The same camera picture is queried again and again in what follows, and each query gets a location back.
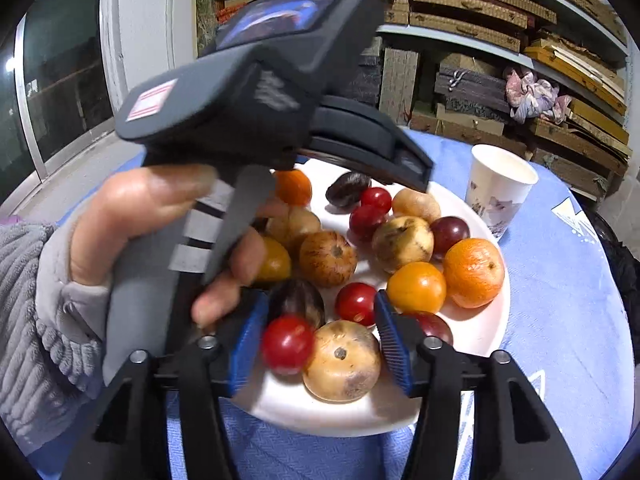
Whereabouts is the dark brown water chestnut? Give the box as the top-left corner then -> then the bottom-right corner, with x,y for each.
267,280 -> 326,331
325,171 -> 372,209

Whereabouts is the yellow orange fruit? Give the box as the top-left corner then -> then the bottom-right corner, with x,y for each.
386,261 -> 447,313

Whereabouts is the black bag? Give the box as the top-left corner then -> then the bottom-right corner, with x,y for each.
582,210 -> 640,311

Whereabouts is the white paper cup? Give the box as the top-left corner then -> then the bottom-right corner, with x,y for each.
465,144 -> 539,241

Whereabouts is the tan round fruit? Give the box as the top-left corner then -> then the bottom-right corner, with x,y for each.
391,188 -> 442,223
265,207 -> 322,256
371,216 -> 435,276

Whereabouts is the large striped pepino melon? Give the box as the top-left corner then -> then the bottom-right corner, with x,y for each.
299,230 -> 358,288

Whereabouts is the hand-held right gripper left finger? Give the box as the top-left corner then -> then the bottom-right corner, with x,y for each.
60,292 -> 271,480

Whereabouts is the white oval plate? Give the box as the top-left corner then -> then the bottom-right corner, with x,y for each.
235,160 -> 512,436

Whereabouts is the tan fruit with dark spot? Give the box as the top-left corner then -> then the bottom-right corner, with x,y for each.
301,321 -> 382,403

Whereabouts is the upright woven tan box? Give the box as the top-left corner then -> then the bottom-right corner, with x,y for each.
380,49 -> 420,122

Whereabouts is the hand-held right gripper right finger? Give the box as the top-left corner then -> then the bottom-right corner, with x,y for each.
374,290 -> 582,480

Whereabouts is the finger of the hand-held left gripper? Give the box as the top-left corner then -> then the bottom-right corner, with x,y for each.
302,134 -> 434,194
312,95 -> 402,137

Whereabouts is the small orange fruit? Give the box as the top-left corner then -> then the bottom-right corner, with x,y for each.
255,236 -> 292,285

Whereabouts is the dark window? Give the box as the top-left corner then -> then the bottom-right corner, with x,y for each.
14,0 -> 127,178

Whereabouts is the orange tangerine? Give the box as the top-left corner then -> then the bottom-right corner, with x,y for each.
274,169 -> 313,207
442,238 -> 505,309

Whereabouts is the pink floral cloth bundle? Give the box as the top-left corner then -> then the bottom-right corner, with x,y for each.
504,66 -> 573,123

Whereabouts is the stack of yellow flat boxes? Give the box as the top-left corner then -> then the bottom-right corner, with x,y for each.
522,30 -> 631,146

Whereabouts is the stack of dark wooden boxes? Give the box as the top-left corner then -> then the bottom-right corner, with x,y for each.
410,52 -> 628,201

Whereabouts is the dark red plum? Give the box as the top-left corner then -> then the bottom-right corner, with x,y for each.
430,216 -> 471,260
407,310 -> 454,346

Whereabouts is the person's left hand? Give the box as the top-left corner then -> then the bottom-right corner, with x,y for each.
69,165 -> 291,328

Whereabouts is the marble patterned panel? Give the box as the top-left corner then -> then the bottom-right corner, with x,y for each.
195,0 -> 218,58

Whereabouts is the person's left forearm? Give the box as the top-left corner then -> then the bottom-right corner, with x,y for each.
0,220 -> 117,458

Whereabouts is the red cherry tomato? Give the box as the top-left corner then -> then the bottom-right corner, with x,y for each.
360,187 -> 393,213
334,282 -> 378,327
348,205 -> 388,242
260,315 -> 316,376

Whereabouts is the stack of dark grey boxes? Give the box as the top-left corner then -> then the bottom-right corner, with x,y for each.
345,35 -> 385,108

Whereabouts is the grey metal shelf rack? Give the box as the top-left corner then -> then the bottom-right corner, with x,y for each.
290,0 -> 631,126

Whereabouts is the white board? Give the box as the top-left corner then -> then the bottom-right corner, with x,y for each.
166,0 -> 198,61

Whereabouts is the blue patterned tablecloth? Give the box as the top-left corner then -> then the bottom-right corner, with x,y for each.
30,130 -> 636,480

